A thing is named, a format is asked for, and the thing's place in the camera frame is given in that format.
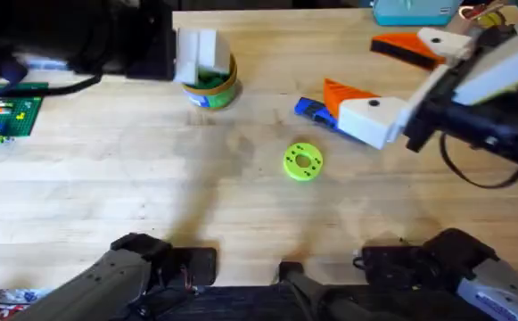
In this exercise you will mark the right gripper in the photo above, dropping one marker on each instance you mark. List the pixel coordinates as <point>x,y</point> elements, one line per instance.
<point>432,111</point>

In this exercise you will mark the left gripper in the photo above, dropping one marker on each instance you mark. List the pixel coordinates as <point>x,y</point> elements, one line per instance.
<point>151,53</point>

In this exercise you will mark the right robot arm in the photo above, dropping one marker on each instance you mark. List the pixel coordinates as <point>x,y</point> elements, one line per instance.
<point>499,285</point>

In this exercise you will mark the blue electric screwdriver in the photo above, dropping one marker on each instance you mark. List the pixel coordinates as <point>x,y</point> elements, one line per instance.
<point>314,111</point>

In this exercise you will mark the green tub with toys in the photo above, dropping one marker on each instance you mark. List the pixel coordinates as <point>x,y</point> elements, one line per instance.
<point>214,100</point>

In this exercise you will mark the teal box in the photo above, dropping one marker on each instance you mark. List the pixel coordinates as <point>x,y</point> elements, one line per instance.
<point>412,11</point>

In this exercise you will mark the green disc with holes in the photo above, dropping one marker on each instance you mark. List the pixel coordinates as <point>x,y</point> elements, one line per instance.
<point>295,167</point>

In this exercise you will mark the colourful printed bag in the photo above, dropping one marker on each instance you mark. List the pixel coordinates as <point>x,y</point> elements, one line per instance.
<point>0,305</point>

